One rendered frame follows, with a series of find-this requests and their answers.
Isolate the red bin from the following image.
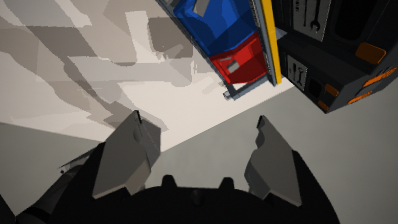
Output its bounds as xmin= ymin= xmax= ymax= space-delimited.
xmin=209 ymin=31 xmax=267 ymax=84

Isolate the yellow flat bar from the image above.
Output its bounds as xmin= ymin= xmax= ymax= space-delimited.
xmin=260 ymin=0 xmax=282 ymax=84

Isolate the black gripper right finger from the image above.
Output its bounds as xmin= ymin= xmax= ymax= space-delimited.
xmin=244 ymin=115 xmax=340 ymax=224

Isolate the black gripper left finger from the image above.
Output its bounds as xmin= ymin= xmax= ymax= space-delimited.
xmin=47 ymin=110 xmax=151 ymax=224

